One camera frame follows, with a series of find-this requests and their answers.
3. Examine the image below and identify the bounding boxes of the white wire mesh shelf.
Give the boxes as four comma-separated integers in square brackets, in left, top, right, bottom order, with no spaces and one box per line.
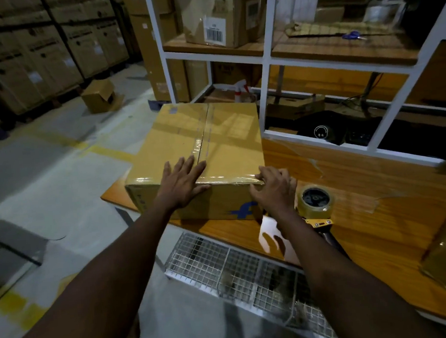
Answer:
[160,219,342,338]

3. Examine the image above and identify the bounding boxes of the person's right hand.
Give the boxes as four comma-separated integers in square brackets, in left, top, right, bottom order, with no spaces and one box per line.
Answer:
[246,163,301,224]

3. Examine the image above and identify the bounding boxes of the orange wooden table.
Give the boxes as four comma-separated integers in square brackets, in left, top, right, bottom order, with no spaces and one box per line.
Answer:
[97,122,446,338]

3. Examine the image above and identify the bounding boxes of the yellow black tape dispenser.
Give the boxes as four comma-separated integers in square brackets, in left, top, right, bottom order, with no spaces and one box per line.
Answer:
[303,214,352,265]

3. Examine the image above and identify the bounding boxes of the blue scissors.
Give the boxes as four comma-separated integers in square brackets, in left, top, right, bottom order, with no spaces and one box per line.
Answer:
[341,29,368,42]

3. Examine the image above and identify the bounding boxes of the flattened cardboard sheet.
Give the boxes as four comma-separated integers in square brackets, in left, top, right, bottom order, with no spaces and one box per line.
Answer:
[284,14,395,45]

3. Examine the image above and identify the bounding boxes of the wooden shelf board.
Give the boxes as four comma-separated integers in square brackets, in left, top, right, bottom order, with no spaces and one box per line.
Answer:
[162,14,421,88]

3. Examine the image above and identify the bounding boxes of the person's left forearm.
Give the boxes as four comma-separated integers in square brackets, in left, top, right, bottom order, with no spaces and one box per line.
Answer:
[0,204,184,338]

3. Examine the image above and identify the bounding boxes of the tall plain cardboard box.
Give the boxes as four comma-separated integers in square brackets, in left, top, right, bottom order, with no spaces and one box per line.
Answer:
[184,57,211,101]

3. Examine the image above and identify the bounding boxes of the blue pallet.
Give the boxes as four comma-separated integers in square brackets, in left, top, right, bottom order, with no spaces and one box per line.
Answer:
[147,97,171,112]

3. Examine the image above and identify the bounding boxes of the taped box with barcode label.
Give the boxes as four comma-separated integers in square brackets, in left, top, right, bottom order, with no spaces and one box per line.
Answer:
[179,0,275,53]

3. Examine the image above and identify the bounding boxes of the wall of stacked cartons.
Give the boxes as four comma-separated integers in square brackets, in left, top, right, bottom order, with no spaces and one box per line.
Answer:
[0,0,142,139]

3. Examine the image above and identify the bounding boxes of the person's right forearm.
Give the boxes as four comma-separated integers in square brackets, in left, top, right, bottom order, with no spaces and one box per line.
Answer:
[277,201,445,338]

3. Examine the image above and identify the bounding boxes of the printed brown cardboard box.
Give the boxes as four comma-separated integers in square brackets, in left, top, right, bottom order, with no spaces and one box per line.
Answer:
[212,57,263,90]

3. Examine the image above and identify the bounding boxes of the person's left hand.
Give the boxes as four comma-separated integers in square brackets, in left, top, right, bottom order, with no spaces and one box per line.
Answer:
[150,154,214,214]

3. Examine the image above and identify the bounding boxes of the wide brown cardboard box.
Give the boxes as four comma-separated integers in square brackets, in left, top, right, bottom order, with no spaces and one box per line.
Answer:
[122,0,173,17]

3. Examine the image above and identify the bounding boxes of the black round-logo device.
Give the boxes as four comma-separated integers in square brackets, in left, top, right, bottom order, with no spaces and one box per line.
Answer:
[302,111,348,147]

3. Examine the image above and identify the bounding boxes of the tall labelled cardboard box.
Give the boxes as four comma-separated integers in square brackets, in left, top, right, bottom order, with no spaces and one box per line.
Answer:
[130,10,191,107]

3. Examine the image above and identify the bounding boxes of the dark-legged table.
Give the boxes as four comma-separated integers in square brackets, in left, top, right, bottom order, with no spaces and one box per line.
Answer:
[0,200,72,308]

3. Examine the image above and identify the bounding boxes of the white spray bottle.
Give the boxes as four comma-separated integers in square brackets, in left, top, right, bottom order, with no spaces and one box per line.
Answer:
[232,78,253,104]

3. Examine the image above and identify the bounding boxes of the white metal shelf frame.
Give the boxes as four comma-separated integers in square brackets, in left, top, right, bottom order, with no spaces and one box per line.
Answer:
[143,0,446,192]

